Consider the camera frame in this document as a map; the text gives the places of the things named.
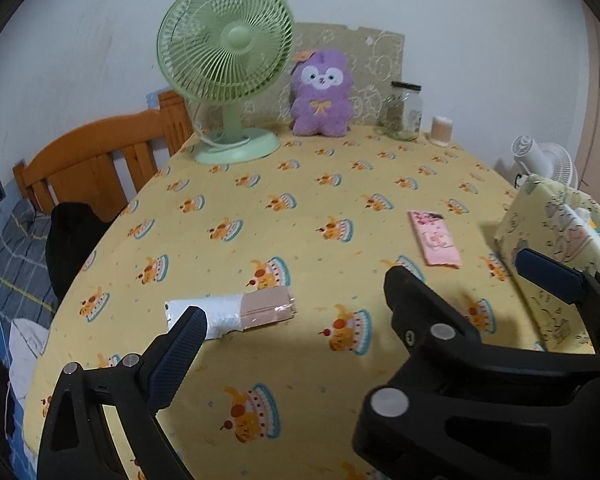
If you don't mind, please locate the small round beige container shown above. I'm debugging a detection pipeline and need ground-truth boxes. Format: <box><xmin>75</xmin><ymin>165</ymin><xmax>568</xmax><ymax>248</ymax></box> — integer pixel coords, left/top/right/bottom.
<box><xmin>429</xmin><ymin>115</ymin><xmax>454</xmax><ymax>147</ymax></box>

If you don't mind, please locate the green desk fan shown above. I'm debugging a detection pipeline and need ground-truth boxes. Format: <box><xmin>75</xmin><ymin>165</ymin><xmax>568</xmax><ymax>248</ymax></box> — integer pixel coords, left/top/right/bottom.
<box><xmin>156</xmin><ymin>0</ymin><xmax>296</xmax><ymax>165</ymax></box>

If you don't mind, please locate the white fan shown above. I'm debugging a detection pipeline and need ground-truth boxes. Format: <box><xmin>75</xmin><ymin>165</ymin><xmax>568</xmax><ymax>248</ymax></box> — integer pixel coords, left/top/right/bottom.
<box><xmin>510</xmin><ymin>133</ymin><xmax>580</xmax><ymax>192</ymax></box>

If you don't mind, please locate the white clothing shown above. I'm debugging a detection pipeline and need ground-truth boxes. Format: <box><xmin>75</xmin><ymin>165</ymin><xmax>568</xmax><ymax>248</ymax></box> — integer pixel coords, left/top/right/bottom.
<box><xmin>7</xmin><ymin>317</ymin><xmax>49</xmax><ymax>402</ymax></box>

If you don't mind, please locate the black cloth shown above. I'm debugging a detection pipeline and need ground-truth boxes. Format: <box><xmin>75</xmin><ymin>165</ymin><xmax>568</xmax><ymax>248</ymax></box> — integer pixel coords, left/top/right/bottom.
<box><xmin>46</xmin><ymin>202</ymin><xmax>112</xmax><ymax>307</ymax></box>

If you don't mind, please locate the beige patterned board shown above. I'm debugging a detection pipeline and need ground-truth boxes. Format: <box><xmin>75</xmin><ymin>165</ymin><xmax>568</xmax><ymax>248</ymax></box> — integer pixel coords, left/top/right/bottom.
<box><xmin>245</xmin><ymin>22</ymin><xmax>406</xmax><ymax>129</ymax></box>

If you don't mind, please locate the purple plush toy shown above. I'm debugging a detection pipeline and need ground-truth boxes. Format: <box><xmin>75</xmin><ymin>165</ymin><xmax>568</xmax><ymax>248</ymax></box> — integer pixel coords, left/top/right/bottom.
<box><xmin>288</xmin><ymin>48</ymin><xmax>354</xmax><ymax>137</ymax></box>

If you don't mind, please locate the white cloth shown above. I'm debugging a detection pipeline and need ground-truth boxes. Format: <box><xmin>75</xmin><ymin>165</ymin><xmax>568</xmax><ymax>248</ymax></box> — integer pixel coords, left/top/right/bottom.
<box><xmin>572</xmin><ymin>204</ymin><xmax>600</xmax><ymax>231</ymax></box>

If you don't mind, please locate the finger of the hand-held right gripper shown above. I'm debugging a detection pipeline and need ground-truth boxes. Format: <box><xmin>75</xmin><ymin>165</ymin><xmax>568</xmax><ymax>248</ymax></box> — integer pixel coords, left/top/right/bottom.
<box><xmin>516</xmin><ymin>248</ymin><xmax>600</xmax><ymax>356</ymax></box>
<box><xmin>352</xmin><ymin>265</ymin><xmax>600</xmax><ymax>480</ymax></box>

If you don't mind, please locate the glass jar with dark lid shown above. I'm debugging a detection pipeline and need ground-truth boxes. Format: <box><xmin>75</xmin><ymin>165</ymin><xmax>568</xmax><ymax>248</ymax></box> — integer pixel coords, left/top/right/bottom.
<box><xmin>387</xmin><ymin>80</ymin><xmax>425</xmax><ymax>142</ymax></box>

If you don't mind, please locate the printed fabric storage box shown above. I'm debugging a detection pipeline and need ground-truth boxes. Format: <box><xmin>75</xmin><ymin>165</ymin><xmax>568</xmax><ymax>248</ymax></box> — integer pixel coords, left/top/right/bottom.
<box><xmin>493</xmin><ymin>173</ymin><xmax>600</xmax><ymax>354</ymax></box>

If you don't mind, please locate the pink packet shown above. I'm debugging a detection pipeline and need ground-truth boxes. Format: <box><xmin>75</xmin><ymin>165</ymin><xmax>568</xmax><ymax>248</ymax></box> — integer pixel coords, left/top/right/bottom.
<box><xmin>407</xmin><ymin>209</ymin><xmax>463</xmax><ymax>269</ymax></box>

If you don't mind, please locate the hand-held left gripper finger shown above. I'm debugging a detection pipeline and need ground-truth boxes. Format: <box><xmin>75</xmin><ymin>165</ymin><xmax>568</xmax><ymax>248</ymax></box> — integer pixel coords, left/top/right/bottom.
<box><xmin>36</xmin><ymin>306</ymin><xmax>207</xmax><ymax>480</ymax></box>

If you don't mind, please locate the yellow cake print tablecloth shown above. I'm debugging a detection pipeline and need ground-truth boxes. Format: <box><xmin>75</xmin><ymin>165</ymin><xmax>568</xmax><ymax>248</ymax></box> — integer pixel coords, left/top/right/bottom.
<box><xmin>22</xmin><ymin>124</ymin><xmax>600</xmax><ymax>480</ymax></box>

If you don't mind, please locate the white bubble wrap parcel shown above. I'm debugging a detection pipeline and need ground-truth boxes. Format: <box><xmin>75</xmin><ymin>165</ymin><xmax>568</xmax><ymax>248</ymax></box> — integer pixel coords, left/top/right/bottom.
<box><xmin>163</xmin><ymin>287</ymin><xmax>297</xmax><ymax>342</ymax></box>

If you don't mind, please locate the wooden headboard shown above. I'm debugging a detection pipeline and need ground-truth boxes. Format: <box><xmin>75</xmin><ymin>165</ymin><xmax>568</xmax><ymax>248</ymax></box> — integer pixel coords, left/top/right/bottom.
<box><xmin>12</xmin><ymin>90</ymin><xmax>196</xmax><ymax>222</ymax></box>

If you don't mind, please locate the blue plaid bedding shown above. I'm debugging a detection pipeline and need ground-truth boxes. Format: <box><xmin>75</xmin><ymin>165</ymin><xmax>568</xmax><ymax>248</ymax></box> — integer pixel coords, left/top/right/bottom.
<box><xmin>0</xmin><ymin>199</ymin><xmax>62</xmax><ymax>343</ymax></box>

